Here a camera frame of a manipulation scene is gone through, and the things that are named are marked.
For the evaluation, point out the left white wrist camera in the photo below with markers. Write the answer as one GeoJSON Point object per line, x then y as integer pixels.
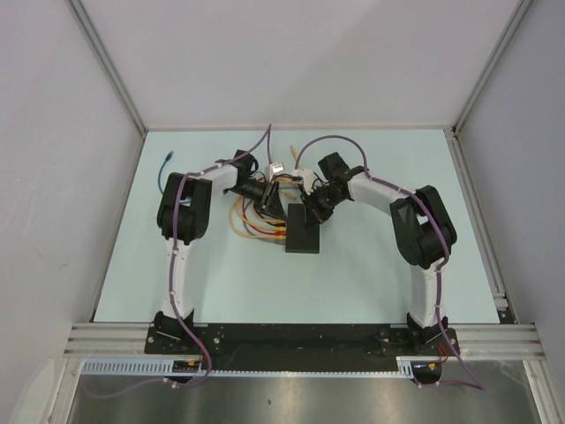
{"type": "Point", "coordinates": [273, 169]}

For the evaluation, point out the black network switch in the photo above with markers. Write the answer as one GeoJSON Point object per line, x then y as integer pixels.
{"type": "Point", "coordinates": [300, 239]}

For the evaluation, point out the white slotted cable duct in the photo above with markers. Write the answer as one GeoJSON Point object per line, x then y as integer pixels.
{"type": "Point", "coordinates": [181, 368]}

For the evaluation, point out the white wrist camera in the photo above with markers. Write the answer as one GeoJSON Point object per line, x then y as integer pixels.
{"type": "Point", "coordinates": [273, 169]}
{"type": "Point", "coordinates": [305, 178]}

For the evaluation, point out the loose yellow ethernet plug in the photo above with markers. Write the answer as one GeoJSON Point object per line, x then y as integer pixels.
{"type": "Point", "coordinates": [294, 153]}

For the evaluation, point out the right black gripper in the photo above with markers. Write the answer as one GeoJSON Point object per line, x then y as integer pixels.
{"type": "Point", "coordinates": [314, 215]}

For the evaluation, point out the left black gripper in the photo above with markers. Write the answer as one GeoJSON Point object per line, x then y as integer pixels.
{"type": "Point", "coordinates": [270, 202]}

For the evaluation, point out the left aluminium corner post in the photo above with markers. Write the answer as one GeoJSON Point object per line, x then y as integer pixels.
{"type": "Point", "coordinates": [95, 42]}

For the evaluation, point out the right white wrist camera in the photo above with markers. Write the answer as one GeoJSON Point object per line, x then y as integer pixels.
{"type": "Point", "coordinates": [305, 178]}

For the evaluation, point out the aluminium corner post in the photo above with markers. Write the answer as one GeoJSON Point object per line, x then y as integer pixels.
{"type": "Point", "coordinates": [500, 48]}
{"type": "Point", "coordinates": [95, 42]}

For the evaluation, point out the right aluminium side rail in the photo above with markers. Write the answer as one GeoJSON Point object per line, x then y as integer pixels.
{"type": "Point", "coordinates": [502, 302]}

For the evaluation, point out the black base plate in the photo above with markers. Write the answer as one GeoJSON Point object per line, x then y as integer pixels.
{"type": "Point", "coordinates": [301, 347]}

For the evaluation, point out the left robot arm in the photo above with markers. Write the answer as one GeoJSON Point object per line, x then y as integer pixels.
{"type": "Point", "coordinates": [183, 218]}

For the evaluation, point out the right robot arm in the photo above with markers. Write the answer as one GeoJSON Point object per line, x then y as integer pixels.
{"type": "Point", "coordinates": [424, 232]}

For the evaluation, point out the right aluminium corner post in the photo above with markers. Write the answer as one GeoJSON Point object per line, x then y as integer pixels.
{"type": "Point", "coordinates": [500, 48]}

